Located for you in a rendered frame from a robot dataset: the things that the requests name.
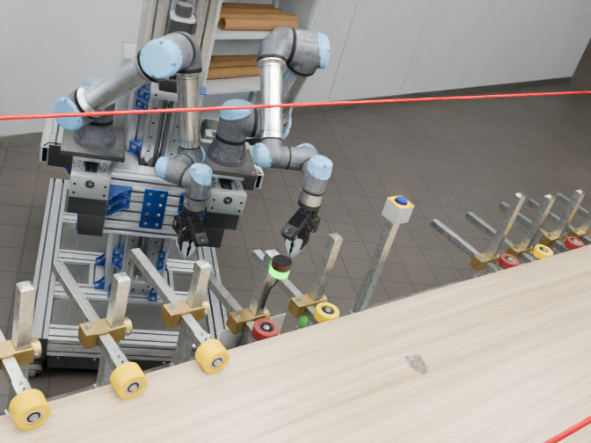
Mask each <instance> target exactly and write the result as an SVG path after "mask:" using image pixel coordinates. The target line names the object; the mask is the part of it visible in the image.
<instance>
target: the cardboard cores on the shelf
mask: <svg viewBox="0 0 591 443"><path fill-rule="evenodd" d="M218 25H219V26H220V28H221V30H242V31H272V30H274V29H276V28H278V27H283V26H287V27H291V28H296V29H297V17H296V15H295V14H288V13H284V11H283V9H279V8H275V7H274V5H273V4H241V3H222V7H221V11H220V16H219V20H218ZM244 76H260V68H259V67H258V66H257V55H211V59H210V64H209V68H208V75H207V80H209V79H221V78H232V77H244Z"/></svg>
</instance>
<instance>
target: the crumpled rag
mask: <svg viewBox="0 0 591 443"><path fill-rule="evenodd" d="M405 360H406V361H407V363H408V366H410V367H413V368H414V370H416V371H418V372H420V373H421V374H424V373H427V365H426V364H425V363H424V360H423V358H422V357H420V355H419V354H418V355H417V354H413V356H412V357H411V356H410V355H407V356H405Z"/></svg>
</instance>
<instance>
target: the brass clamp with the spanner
mask: <svg viewBox="0 0 591 443"><path fill-rule="evenodd" d="M235 313H239V314H240V318H239V319H236V318H234V315H235ZM259 319H270V314H269V311H268V310H267V309H266V308H265V311H264V314H262V315H258V316H254V315H253V313H252V312H251V311H250V310H249V309H242V310H239V311H235V312H231V313H229V315H228V319H227V322H226V325H227V327H228V328H229V329H230V331H231V332H232V333H233V334H238V333H240V332H244V326H245V323H248V322H251V321H253V322H256V321H257V320H259Z"/></svg>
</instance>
